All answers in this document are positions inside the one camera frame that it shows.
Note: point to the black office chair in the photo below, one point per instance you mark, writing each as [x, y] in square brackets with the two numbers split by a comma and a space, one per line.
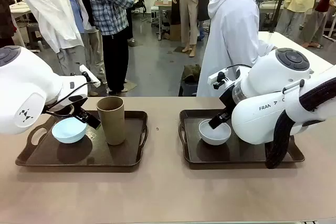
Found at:
[141, 1]

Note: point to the olive green cloth bundle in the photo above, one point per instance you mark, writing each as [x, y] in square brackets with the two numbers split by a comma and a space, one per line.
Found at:
[190, 73]

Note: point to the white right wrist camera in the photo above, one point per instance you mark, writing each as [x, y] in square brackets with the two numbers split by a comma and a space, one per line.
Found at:
[216, 75]

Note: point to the workbench with equipment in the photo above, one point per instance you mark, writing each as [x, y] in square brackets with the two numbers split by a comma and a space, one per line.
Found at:
[162, 3]

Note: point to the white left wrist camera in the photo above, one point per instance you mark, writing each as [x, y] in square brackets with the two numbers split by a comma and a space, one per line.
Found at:
[95, 81]

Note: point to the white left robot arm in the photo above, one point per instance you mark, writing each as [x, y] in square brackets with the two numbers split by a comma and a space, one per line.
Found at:
[26, 85]

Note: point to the tall tan cup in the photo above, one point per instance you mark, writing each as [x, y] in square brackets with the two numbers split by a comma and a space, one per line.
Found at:
[113, 127]

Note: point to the light blue bowl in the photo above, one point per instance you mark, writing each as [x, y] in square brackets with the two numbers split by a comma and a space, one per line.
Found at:
[65, 134]

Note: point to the white table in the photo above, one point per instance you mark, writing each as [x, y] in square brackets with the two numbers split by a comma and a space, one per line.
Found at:
[288, 40]

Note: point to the black step stool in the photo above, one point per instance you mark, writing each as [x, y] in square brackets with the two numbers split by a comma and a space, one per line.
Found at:
[35, 35]

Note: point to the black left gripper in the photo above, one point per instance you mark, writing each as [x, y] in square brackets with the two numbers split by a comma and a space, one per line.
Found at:
[78, 103]

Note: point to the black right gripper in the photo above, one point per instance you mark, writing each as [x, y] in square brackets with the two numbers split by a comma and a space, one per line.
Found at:
[229, 98]

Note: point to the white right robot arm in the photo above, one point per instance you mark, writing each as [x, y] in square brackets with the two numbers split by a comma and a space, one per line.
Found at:
[262, 119]

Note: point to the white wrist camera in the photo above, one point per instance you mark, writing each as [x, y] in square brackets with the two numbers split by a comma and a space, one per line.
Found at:
[216, 75]
[95, 81]

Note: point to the dark brown plastic tray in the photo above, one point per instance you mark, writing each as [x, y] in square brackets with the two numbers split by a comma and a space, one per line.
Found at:
[78, 155]
[210, 155]

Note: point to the person in white lab coat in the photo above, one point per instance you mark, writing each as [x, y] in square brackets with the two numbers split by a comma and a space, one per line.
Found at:
[47, 11]

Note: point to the person in dark clothes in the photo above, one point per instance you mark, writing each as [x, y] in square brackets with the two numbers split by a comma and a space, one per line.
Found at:
[5, 11]

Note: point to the cardboard box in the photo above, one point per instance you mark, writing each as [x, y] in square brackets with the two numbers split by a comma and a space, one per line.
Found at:
[175, 32]

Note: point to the small black stool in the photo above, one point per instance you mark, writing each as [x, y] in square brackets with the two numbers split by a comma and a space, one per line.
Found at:
[187, 89]

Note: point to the white desk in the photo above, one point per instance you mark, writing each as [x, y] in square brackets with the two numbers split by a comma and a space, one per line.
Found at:
[21, 7]

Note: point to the person in plaid shirt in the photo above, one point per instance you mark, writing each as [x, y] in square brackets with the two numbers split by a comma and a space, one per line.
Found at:
[107, 6]

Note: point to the white bowl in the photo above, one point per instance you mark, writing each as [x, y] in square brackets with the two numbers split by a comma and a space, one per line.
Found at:
[215, 138]

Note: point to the person in white hooded coat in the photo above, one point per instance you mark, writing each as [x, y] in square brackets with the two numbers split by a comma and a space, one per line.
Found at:
[231, 37]

